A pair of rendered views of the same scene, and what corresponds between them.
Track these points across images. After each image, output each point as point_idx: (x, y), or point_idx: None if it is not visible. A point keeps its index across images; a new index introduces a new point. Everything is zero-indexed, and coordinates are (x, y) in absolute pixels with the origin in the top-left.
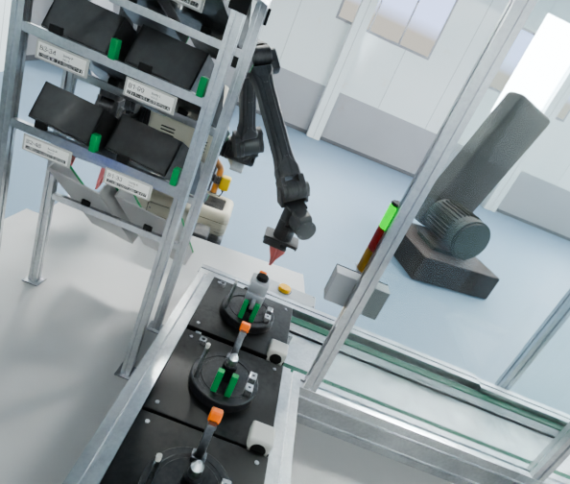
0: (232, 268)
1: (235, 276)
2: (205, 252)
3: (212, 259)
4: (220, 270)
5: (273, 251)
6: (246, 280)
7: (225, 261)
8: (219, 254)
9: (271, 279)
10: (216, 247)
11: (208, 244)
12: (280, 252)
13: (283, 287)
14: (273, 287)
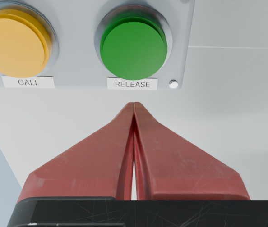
0: (208, 147)
1: (198, 123)
2: None
3: (264, 150)
4: (243, 122)
5: (177, 159)
6: (167, 120)
7: (229, 161)
8: (245, 175)
9: (97, 83)
10: (251, 195)
11: None
12: (78, 177)
13: (18, 35)
14: (73, 24)
